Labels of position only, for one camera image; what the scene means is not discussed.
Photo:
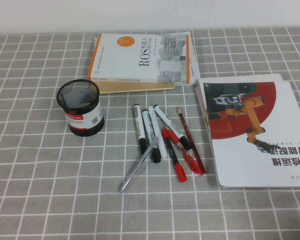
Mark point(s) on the black mesh pen holder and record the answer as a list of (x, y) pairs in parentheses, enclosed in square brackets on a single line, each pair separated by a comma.
[(82, 120)]

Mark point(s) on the dark red pencil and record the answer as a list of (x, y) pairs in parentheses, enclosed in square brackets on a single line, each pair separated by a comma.
[(187, 132)]

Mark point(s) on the white marker with black cap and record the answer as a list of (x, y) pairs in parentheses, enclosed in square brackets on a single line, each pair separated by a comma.
[(139, 125), (155, 122), (169, 122), (148, 127)]

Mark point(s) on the silver pen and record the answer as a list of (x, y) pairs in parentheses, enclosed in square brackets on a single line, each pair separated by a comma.
[(137, 167)]

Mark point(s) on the white orange ROS book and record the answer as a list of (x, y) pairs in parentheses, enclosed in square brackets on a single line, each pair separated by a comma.
[(120, 62)]

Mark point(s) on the red and black pen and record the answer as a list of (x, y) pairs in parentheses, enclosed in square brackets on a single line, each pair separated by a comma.
[(181, 173)]

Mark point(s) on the brochure with orange robot arm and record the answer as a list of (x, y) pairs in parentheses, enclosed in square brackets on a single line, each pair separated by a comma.
[(240, 162)]

